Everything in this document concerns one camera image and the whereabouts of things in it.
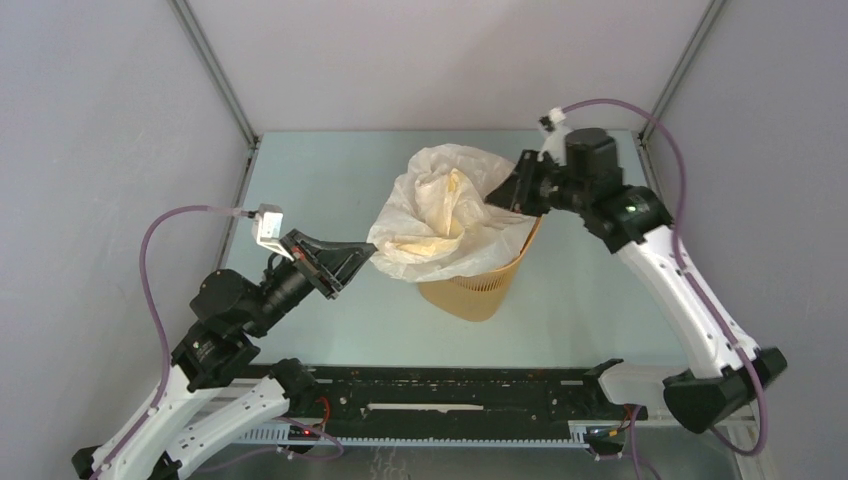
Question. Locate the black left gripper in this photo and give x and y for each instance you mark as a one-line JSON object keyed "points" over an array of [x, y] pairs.
{"points": [[340, 262]]}

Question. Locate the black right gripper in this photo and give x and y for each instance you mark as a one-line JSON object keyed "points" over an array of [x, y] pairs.
{"points": [[512, 195]]}

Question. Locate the translucent cream trash bag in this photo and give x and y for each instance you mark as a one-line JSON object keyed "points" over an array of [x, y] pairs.
{"points": [[435, 224]]}

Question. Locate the orange plastic trash bin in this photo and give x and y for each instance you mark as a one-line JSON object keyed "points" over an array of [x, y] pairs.
{"points": [[476, 298]]}

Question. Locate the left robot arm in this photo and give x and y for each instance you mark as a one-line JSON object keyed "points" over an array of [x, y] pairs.
{"points": [[164, 440]]}

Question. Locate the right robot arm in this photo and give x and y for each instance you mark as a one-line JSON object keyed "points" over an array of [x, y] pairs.
{"points": [[579, 172]]}

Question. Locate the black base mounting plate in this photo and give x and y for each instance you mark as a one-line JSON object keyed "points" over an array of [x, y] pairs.
{"points": [[359, 403]]}

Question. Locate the left controller board with LEDs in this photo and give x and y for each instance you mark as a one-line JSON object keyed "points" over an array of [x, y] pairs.
{"points": [[308, 433]]}

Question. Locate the right controller board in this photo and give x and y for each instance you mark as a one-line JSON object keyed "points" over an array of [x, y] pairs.
{"points": [[603, 434]]}

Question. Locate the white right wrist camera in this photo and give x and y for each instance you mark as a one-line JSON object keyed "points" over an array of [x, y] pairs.
{"points": [[554, 130]]}

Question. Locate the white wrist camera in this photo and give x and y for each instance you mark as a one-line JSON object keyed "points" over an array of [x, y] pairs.
{"points": [[554, 130], [267, 229]]}

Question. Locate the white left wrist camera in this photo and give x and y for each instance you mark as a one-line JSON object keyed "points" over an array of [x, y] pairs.
{"points": [[267, 229]]}

